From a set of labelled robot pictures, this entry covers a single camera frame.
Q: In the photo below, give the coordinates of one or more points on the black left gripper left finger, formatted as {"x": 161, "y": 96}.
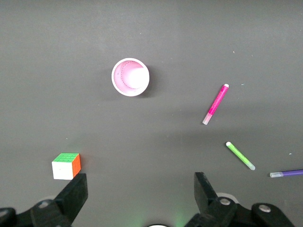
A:
{"x": 67, "y": 199}

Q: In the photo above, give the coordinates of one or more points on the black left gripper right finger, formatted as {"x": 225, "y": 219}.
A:
{"x": 208, "y": 201}

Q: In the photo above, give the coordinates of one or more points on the multicoloured puzzle cube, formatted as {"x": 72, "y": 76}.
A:
{"x": 65, "y": 166}

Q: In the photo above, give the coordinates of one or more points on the green marker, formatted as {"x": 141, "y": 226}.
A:
{"x": 240, "y": 155}

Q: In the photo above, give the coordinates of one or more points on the purple marker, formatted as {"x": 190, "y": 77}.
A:
{"x": 287, "y": 173}

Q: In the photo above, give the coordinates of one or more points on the pink marker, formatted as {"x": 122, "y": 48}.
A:
{"x": 216, "y": 104}

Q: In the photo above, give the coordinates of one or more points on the pink cup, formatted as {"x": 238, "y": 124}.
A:
{"x": 130, "y": 76}

